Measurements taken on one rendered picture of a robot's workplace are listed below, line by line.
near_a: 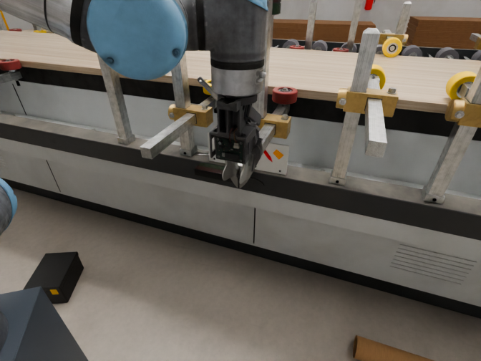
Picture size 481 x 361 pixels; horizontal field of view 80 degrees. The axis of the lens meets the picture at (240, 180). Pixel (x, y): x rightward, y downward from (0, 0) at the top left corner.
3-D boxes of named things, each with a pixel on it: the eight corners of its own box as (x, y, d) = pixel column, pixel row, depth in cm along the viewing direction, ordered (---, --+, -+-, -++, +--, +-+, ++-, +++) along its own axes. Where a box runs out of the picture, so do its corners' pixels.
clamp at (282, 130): (286, 139, 81) (288, 122, 79) (241, 132, 85) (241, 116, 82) (290, 131, 86) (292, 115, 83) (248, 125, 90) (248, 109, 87)
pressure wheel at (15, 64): (11, 84, 135) (-1, 58, 128) (30, 82, 137) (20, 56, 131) (6, 89, 129) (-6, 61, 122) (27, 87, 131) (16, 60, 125)
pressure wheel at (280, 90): (291, 128, 93) (295, 93, 87) (268, 124, 96) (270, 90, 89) (295, 119, 100) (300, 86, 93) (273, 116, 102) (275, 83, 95)
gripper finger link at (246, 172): (231, 198, 60) (230, 160, 55) (240, 184, 64) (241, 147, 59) (245, 202, 59) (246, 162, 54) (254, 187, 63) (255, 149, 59)
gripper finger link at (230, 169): (217, 195, 61) (215, 157, 56) (227, 181, 65) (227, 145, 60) (231, 198, 60) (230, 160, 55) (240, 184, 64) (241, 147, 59)
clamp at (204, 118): (205, 128, 88) (205, 112, 85) (167, 122, 92) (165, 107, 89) (214, 121, 93) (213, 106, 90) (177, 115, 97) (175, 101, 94)
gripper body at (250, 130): (209, 160, 55) (205, 97, 48) (226, 142, 61) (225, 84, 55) (247, 167, 52) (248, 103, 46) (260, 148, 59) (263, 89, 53)
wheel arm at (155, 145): (153, 162, 71) (150, 147, 69) (142, 160, 72) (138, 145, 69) (222, 105, 105) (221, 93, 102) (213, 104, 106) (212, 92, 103)
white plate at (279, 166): (285, 175, 88) (288, 146, 82) (208, 160, 95) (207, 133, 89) (286, 175, 88) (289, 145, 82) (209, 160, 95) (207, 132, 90)
